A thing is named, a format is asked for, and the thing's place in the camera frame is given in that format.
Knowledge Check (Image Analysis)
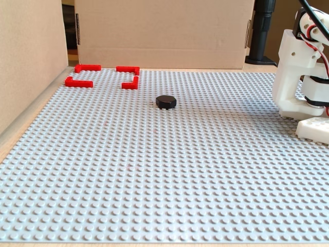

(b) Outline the black round Lego piece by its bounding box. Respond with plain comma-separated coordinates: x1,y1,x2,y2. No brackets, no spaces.
155,94,178,111

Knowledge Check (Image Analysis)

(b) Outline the grey Lego baseplate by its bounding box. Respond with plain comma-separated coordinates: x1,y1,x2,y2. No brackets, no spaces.
0,68,329,244

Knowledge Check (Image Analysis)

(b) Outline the brown cardboard box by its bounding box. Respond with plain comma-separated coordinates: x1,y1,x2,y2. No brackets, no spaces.
74,0,255,69

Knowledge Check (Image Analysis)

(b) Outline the black pole stand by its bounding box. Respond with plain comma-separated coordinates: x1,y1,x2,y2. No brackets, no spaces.
245,0,278,68

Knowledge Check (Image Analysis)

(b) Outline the brown cardboard panel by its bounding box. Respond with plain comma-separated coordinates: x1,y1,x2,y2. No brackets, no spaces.
0,0,70,136

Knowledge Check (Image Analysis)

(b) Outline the red L-shaped Lego bracket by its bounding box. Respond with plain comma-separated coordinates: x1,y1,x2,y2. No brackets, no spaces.
74,64,102,74
64,76,94,89
121,76,140,90
116,66,140,76

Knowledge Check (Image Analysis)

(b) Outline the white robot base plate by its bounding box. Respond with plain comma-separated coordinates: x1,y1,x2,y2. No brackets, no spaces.
295,117,329,145

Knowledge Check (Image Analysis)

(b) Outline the red white black servo cable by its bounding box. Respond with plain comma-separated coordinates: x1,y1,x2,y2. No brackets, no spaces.
298,24,329,78

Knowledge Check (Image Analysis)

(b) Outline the black camera cable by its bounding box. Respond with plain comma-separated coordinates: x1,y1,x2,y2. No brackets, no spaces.
299,0,329,36

